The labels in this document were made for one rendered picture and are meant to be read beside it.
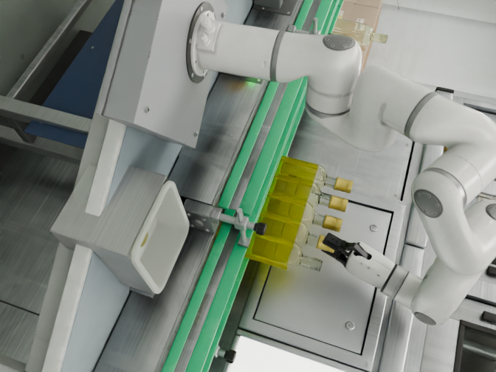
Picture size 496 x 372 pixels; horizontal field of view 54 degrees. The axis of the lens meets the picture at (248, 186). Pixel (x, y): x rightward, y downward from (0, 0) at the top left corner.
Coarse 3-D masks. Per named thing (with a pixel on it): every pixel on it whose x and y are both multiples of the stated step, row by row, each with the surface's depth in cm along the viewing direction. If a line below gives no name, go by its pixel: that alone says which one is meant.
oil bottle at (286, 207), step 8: (272, 200) 122; (280, 200) 122; (288, 200) 122; (296, 200) 122; (264, 208) 121; (272, 208) 121; (280, 208) 121; (288, 208) 121; (296, 208) 121; (304, 208) 120; (312, 208) 121; (288, 216) 120; (296, 216) 119; (304, 216) 119; (312, 216) 120
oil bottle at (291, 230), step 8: (264, 216) 120; (272, 216) 120; (280, 216) 120; (272, 224) 119; (280, 224) 118; (288, 224) 118; (296, 224) 118; (304, 224) 118; (272, 232) 118; (280, 232) 117; (288, 232) 117; (296, 232) 117; (304, 232) 117; (288, 240) 117; (296, 240) 116; (304, 240) 117
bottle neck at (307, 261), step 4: (304, 256) 116; (308, 256) 116; (304, 260) 115; (308, 260) 115; (312, 260) 115; (316, 260) 115; (320, 260) 115; (300, 264) 116; (304, 264) 115; (308, 264) 115; (312, 264) 115; (316, 264) 114; (320, 264) 114; (312, 268) 115; (316, 268) 115; (320, 268) 116
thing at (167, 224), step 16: (160, 192) 89; (176, 192) 95; (160, 208) 102; (176, 208) 100; (144, 224) 86; (160, 224) 109; (176, 224) 108; (160, 240) 107; (176, 240) 107; (144, 256) 105; (160, 256) 105; (176, 256) 106; (144, 272) 90; (160, 272) 103; (160, 288) 101
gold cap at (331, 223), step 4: (328, 216) 120; (332, 216) 121; (324, 220) 120; (328, 220) 120; (332, 220) 120; (336, 220) 120; (340, 220) 120; (324, 224) 120; (328, 224) 120; (332, 224) 119; (336, 224) 119; (340, 224) 119; (324, 228) 121; (328, 228) 120; (332, 228) 120; (336, 228) 119; (340, 228) 121
